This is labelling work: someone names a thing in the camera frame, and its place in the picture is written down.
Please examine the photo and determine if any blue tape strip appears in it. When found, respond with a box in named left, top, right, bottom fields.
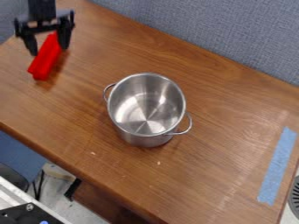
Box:
left=256, top=127, right=297, bottom=206

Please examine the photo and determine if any dark fan grille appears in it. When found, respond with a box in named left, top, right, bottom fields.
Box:
left=288, top=176, right=299, bottom=220

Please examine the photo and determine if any red rectangular block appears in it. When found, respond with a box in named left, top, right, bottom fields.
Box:
left=26, top=31, right=61, bottom=81

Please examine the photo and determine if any stainless steel pot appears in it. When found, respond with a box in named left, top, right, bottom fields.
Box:
left=102, top=72, right=192, bottom=148

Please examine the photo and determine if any black device bottom left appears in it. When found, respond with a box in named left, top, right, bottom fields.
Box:
left=0, top=203, right=63, bottom=224

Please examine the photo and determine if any black round chair base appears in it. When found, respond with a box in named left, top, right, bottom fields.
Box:
left=0, top=163, right=29, bottom=192

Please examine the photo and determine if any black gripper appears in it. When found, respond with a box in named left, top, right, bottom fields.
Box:
left=13, top=0, right=74, bottom=56

